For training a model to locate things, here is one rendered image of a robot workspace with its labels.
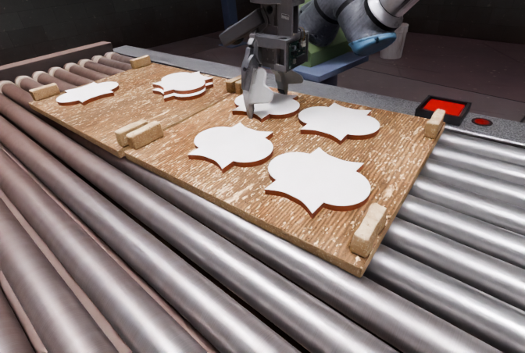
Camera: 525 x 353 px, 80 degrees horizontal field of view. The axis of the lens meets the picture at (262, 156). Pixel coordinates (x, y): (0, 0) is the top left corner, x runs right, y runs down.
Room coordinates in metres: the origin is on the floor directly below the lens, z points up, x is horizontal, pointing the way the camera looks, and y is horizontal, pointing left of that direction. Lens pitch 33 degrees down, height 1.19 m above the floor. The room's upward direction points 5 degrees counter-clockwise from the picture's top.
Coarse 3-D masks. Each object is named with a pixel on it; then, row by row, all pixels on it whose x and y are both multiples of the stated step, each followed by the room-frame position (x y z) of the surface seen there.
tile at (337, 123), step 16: (304, 112) 0.52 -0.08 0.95; (320, 112) 0.51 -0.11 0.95; (336, 112) 0.51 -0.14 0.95; (352, 112) 0.50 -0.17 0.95; (368, 112) 0.49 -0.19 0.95; (304, 128) 0.46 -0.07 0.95; (320, 128) 0.45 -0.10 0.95; (336, 128) 0.45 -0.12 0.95; (352, 128) 0.44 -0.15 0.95; (368, 128) 0.44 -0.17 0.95
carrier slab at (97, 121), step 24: (144, 72) 0.89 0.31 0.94; (168, 72) 0.87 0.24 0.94; (192, 72) 0.85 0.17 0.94; (120, 96) 0.71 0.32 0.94; (144, 96) 0.70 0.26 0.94; (216, 96) 0.66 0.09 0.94; (72, 120) 0.59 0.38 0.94; (96, 120) 0.58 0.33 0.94; (120, 120) 0.57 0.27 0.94; (168, 120) 0.55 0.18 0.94; (96, 144) 0.51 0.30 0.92
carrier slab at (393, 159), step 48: (192, 144) 0.45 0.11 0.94; (288, 144) 0.43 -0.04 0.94; (336, 144) 0.41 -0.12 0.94; (384, 144) 0.40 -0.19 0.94; (432, 144) 0.39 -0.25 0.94; (192, 192) 0.34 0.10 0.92; (240, 192) 0.32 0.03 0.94; (384, 192) 0.29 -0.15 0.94; (288, 240) 0.24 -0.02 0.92; (336, 240) 0.23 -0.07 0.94
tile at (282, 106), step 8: (240, 96) 0.62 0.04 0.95; (280, 96) 0.60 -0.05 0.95; (288, 96) 0.60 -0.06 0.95; (296, 96) 0.60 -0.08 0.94; (240, 104) 0.58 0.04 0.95; (256, 104) 0.57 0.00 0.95; (264, 104) 0.57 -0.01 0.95; (272, 104) 0.57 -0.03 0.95; (280, 104) 0.56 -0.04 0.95; (288, 104) 0.56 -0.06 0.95; (296, 104) 0.56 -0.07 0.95; (232, 112) 0.56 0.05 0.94; (240, 112) 0.55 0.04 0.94; (256, 112) 0.53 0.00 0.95; (264, 112) 0.53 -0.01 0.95; (272, 112) 0.53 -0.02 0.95; (280, 112) 0.53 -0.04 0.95; (288, 112) 0.52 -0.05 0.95; (296, 112) 0.53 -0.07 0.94; (264, 120) 0.52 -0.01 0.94
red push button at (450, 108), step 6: (432, 102) 0.55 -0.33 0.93; (438, 102) 0.54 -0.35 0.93; (444, 102) 0.54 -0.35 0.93; (450, 102) 0.54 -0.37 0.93; (426, 108) 0.53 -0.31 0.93; (432, 108) 0.52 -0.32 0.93; (438, 108) 0.52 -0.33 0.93; (444, 108) 0.52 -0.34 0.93; (450, 108) 0.52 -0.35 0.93; (456, 108) 0.52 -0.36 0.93; (462, 108) 0.51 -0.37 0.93; (456, 114) 0.49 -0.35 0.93
